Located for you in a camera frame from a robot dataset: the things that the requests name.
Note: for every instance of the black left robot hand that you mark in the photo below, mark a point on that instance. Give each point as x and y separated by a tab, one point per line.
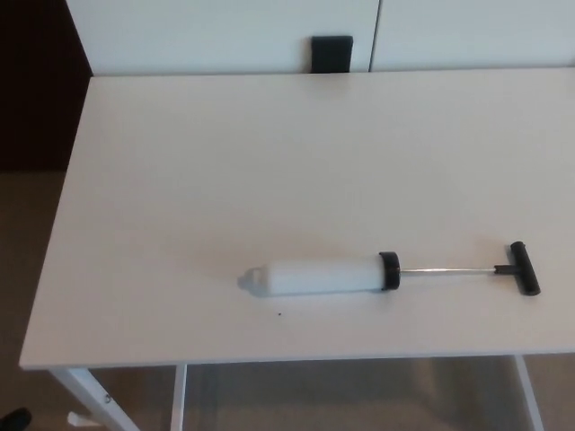
15	419

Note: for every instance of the white desk leg frame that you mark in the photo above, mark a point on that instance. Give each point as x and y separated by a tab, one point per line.
528	390
85	390

